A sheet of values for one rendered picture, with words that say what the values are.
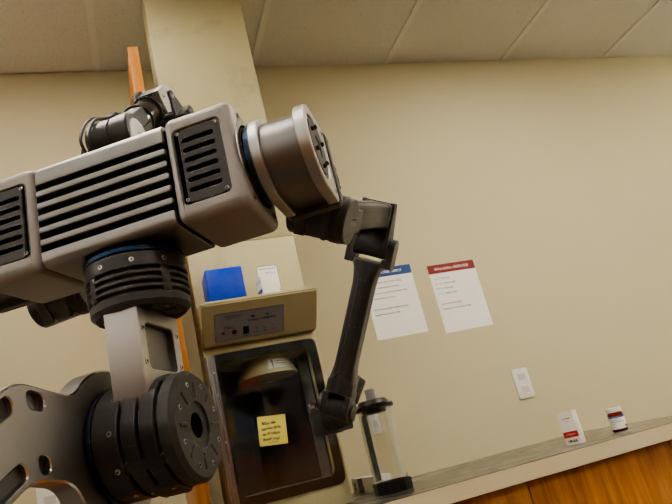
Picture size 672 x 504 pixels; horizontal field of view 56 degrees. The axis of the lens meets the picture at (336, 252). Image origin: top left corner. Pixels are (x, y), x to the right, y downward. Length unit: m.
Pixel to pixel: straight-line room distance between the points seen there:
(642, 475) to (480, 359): 0.83
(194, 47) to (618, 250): 1.97
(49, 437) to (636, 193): 2.86
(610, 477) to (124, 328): 1.34
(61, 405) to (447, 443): 1.75
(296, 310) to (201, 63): 0.89
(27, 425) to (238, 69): 1.61
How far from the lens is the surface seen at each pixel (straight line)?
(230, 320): 1.70
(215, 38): 2.24
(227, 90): 2.12
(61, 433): 0.80
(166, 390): 0.80
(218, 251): 1.85
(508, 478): 1.63
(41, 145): 2.50
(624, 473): 1.85
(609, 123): 3.38
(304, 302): 1.74
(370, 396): 1.74
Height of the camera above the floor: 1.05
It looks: 18 degrees up
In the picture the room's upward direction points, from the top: 14 degrees counter-clockwise
